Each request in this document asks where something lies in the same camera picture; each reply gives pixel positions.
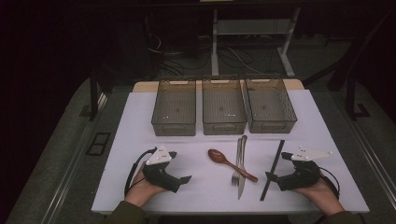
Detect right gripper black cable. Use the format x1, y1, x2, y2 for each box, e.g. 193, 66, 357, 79
318, 166, 341, 201

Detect white metal table frame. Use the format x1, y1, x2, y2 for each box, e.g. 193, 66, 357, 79
210, 7, 302, 79

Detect brown wooden spoon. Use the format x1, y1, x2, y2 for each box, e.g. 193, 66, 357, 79
207, 148, 259, 184

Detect silver metal fork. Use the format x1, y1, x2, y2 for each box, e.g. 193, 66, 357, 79
237, 134, 248, 201

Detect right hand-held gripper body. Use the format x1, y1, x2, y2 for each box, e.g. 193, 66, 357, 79
276, 145, 334, 191

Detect tangle of floor cables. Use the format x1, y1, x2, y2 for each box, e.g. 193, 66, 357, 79
146, 31, 265, 77

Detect translucent grey storage bin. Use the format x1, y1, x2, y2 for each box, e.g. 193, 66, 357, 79
202, 78, 248, 136
151, 78, 197, 137
244, 77, 298, 134

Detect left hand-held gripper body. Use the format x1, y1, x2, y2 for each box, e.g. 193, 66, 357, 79
142, 144, 182, 193

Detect black chopsticks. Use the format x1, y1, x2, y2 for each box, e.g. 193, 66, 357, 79
259, 139, 286, 203

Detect person's left hand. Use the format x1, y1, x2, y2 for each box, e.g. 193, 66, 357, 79
124, 163, 169, 208

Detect person's right hand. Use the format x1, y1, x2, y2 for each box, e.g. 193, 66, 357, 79
292, 179, 346, 217

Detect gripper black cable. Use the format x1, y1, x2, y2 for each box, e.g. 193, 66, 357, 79
318, 166, 341, 201
123, 147, 159, 197

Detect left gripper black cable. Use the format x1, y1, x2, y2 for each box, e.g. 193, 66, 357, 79
123, 147, 159, 197

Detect black metal stand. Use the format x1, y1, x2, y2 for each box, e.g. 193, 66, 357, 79
303, 8, 396, 121
78, 64, 110, 121

